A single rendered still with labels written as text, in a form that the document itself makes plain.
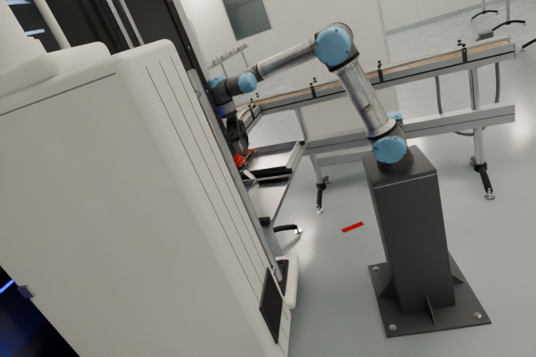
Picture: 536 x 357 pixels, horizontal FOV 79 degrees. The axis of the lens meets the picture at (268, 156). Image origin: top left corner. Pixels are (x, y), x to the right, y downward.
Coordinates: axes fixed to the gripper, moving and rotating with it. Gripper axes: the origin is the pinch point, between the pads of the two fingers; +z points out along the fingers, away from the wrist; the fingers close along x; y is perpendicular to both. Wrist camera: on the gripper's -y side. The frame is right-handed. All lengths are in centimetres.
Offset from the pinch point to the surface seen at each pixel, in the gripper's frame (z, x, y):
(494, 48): 8, -144, 68
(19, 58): -58, 11, -76
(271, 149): 12.8, -8.2, 28.5
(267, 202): 13.6, -6.7, -21.4
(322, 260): 102, -14, 36
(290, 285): 21, -12, -58
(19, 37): -61, 11, -73
